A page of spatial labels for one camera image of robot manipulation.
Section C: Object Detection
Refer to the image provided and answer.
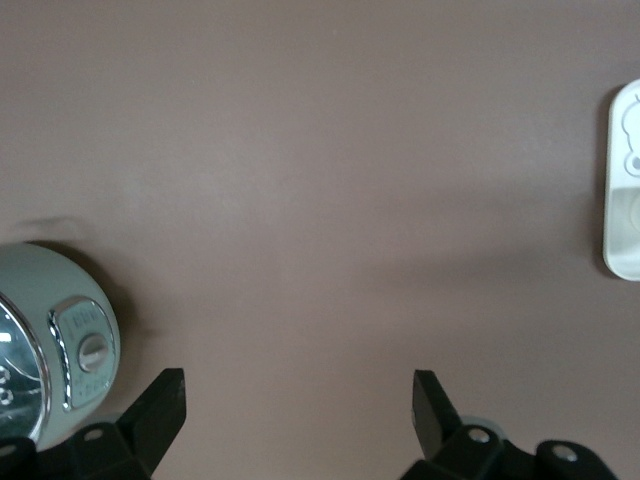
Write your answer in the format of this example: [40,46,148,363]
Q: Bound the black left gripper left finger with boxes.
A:
[34,367,188,480]

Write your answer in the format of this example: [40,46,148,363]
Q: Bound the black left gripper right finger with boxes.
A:
[399,368,540,480]

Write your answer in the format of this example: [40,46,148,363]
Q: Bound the cream tray with bear print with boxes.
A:
[600,78,640,282]

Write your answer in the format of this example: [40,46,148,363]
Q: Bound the glass pot lid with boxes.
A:
[0,292,52,444]

